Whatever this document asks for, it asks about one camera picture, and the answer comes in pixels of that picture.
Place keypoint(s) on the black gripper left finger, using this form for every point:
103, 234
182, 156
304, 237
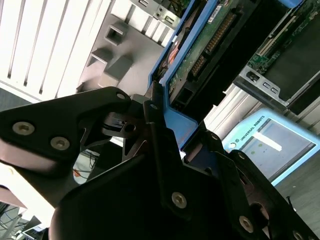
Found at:
50, 120

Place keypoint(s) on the hard disk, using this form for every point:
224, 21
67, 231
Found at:
200, 50

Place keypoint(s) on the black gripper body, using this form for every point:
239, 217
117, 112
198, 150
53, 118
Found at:
112, 205

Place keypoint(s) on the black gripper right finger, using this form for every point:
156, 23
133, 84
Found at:
232, 175

